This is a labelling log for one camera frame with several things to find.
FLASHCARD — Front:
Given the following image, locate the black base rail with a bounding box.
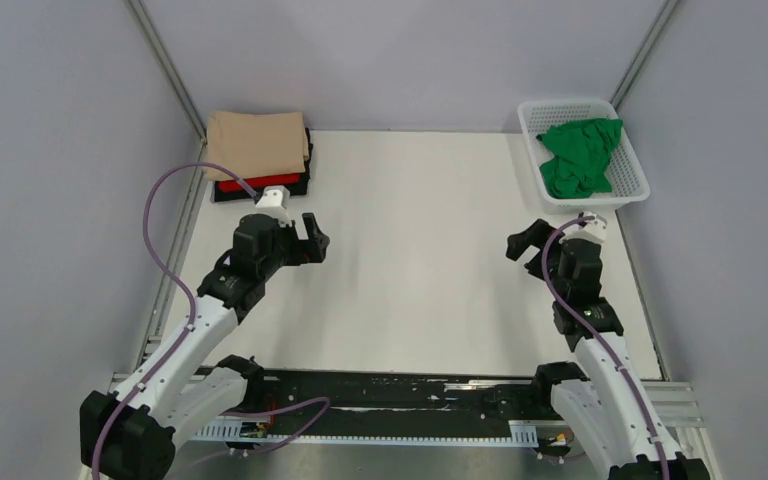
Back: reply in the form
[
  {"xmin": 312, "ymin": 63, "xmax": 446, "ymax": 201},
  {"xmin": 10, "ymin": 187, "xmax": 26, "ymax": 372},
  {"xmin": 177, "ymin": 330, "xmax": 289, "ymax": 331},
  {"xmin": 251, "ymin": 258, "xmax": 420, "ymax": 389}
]
[{"xmin": 233, "ymin": 369, "xmax": 562, "ymax": 439}]

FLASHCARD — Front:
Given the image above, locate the green t-shirt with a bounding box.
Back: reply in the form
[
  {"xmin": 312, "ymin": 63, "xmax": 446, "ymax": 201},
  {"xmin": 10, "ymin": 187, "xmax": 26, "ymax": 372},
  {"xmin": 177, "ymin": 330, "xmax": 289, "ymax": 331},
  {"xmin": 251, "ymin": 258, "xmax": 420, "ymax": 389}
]
[{"xmin": 536, "ymin": 118, "xmax": 624, "ymax": 200}]

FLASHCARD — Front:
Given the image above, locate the beige folded t-shirt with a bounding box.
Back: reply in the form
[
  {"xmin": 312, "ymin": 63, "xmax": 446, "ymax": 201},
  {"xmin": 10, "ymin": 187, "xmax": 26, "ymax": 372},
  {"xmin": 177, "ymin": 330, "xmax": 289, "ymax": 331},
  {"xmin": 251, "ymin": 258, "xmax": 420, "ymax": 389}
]
[{"xmin": 206, "ymin": 111, "xmax": 309, "ymax": 180}]

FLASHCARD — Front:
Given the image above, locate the white slotted cable duct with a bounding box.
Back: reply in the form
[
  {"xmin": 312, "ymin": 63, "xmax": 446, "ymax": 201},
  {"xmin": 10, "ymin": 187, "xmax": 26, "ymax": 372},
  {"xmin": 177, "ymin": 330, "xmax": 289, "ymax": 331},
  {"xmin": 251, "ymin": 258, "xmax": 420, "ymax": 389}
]
[{"xmin": 120, "ymin": 418, "xmax": 539, "ymax": 448}]

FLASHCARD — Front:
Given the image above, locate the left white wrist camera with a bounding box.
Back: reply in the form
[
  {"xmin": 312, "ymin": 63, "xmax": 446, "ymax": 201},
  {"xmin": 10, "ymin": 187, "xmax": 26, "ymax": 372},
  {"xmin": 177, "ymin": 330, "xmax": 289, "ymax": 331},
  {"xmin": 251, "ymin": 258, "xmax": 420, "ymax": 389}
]
[{"xmin": 255, "ymin": 186, "xmax": 292, "ymax": 227}]

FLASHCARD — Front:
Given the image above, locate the aluminium frame rail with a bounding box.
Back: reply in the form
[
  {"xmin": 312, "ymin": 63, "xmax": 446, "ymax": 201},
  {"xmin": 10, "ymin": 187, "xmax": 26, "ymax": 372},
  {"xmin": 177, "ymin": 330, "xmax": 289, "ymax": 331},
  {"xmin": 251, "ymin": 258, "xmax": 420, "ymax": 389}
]
[{"xmin": 102, "ymin": 370, "xmax": 705, "ymax": 431}]

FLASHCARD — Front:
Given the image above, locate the red folded t-shirt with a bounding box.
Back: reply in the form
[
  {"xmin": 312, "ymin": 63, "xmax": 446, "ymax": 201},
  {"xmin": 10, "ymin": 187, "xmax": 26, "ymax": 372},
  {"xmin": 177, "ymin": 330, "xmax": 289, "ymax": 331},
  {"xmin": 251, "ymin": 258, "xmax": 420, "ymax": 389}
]
[{"xmin": 217, "ymin": 173, "xmax": 306, "ymax": 193}]

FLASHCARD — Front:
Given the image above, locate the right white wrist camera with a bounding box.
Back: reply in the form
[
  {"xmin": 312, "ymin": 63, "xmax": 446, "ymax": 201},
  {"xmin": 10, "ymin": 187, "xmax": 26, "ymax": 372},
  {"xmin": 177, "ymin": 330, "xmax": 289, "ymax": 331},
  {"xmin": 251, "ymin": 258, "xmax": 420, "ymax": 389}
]
[{"xmin": 564, "ymin": 211, "xmax": 608, "ymax": 245}]

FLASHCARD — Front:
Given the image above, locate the white plastic basket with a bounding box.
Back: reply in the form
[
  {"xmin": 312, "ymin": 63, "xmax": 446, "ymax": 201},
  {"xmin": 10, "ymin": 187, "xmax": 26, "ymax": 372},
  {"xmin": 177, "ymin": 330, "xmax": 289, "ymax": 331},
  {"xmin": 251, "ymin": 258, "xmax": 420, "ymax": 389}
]
[{"xmin": 517, "ymin": 98, "xmax": 651, "ymax": 213}]

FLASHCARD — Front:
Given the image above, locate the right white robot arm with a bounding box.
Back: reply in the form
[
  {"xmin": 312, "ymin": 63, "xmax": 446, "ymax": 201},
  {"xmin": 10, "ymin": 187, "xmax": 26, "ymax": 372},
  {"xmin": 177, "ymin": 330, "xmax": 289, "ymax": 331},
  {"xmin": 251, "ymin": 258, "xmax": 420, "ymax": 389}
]
[{"xmin": 506, "ymin": 212, "xmax": 711, "ymax": 479}]

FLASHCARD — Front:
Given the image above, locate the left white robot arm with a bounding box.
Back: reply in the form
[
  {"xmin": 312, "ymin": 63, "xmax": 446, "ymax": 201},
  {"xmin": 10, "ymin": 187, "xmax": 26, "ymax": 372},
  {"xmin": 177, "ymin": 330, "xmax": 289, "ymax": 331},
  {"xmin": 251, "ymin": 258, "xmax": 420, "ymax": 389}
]
[{"xmin": 79, "ymin": 213, "xmax": 330, "ymax": 479}]

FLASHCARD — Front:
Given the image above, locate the black folded t-shirt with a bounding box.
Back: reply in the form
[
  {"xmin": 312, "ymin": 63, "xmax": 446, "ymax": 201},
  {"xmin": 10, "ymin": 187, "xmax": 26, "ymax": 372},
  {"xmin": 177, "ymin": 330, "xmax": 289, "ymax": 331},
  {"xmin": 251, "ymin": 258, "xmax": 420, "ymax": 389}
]
[{"xmin": 211, "ymin": 128, "xmax": 314, "ymax": 203}]

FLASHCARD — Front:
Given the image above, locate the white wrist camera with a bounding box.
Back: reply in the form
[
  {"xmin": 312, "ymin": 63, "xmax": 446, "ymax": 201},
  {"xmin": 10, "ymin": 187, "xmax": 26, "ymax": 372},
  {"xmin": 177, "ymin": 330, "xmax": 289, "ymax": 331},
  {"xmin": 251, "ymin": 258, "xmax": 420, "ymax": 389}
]
[
  {"xmin": 564, "ymin": 211, "xmax": 608, "ymax": 245},
  {"xmin": 255, "ymin": 186, "xmax": 292, "ymax": 227}
]

